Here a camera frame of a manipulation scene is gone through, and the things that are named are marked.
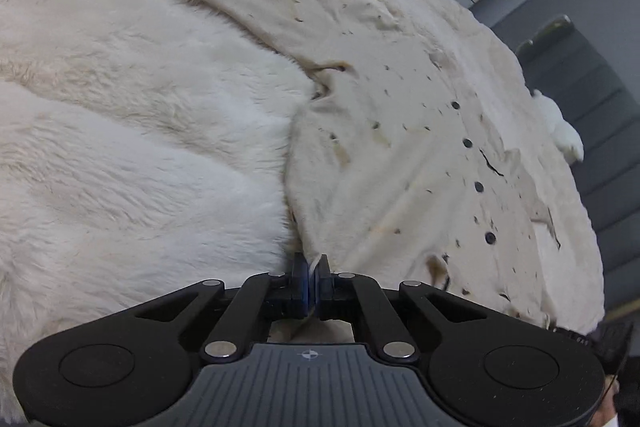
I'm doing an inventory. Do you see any grey padded headboard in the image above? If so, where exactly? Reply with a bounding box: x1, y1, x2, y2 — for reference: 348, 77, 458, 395
515, 14, 640, 313

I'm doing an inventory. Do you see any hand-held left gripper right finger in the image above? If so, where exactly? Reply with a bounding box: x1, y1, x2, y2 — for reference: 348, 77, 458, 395
314, 254, 488, 364

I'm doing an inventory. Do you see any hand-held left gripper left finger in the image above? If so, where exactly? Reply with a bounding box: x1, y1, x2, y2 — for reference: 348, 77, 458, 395
135, 252, 312, 364

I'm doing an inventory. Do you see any white fluffy pillow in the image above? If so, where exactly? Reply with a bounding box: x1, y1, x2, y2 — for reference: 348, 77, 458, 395
531, 89, 586, 166

